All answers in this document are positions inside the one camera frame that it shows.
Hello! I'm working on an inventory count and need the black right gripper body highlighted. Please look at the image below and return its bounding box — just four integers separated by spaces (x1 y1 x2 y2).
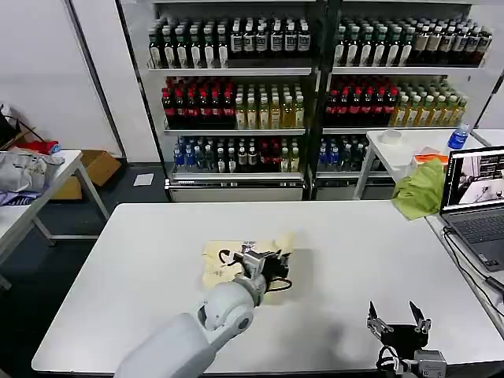
378 324 431 360

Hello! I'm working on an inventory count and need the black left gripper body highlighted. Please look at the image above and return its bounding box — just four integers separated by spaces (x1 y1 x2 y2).
262 250 292 280

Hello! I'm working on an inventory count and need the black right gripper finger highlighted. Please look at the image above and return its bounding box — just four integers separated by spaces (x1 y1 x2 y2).
409 301 432 335
367 301 395 340

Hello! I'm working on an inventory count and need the cream yellow shirt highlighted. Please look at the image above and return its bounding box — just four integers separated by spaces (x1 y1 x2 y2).
202 231 297 307

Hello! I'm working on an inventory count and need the grey open laptop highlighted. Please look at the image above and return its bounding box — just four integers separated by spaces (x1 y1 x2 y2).
439 145 504 273

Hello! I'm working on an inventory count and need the green cloth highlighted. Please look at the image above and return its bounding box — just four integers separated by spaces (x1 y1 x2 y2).
390 158 446 222

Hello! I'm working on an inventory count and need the white tape roll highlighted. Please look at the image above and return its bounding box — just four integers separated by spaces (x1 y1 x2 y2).
377 129 403 145

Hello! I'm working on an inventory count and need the bottle shelf with yellow drinks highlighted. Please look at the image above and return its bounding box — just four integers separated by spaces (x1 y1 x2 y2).
117 0 321 202

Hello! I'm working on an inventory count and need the orange packet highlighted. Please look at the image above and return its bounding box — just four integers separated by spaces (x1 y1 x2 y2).
412 145 450 166

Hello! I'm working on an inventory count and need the small white side table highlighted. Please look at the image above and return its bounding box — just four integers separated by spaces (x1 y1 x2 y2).
352 128 489 201

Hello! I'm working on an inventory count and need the bottle shelf with beige-label drinks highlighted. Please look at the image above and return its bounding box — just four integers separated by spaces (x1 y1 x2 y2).
314 0 498 198

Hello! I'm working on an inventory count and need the blue water bottle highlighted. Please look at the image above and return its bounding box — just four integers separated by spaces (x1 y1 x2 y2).
447 122 472 151

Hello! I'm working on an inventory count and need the brown cardboard box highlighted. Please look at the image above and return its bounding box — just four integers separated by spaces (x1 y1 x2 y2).
50 150 122 201

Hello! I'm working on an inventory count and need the black tripod pole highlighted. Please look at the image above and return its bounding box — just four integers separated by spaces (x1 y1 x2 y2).
477 69 504 132

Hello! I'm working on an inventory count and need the white table with clothes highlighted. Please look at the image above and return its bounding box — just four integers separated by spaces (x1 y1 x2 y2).
0 149 111 272

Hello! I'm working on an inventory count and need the red cloth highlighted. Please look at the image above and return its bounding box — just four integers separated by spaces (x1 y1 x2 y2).
24 139 60 155

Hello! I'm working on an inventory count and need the purple garment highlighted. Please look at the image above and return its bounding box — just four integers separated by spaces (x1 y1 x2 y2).
0 190 43 208

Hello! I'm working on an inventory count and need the grey crumpled garment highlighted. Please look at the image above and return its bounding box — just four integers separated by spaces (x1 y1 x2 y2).
0 151 66 194

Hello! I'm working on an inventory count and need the black bag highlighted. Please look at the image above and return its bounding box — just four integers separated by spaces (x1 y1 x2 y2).
0 102 23 150

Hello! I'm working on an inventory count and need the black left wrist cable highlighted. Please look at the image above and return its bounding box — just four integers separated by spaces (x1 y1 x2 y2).
217 247 294 295

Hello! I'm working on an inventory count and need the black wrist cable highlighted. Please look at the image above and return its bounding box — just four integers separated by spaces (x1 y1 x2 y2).
217 247 294 295
376 344 402 373

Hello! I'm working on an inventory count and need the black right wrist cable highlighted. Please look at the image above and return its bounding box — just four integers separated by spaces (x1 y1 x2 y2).
376 344 402 373

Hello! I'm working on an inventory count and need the black laptop cable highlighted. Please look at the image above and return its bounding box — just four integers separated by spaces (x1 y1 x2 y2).
442 224 504 316

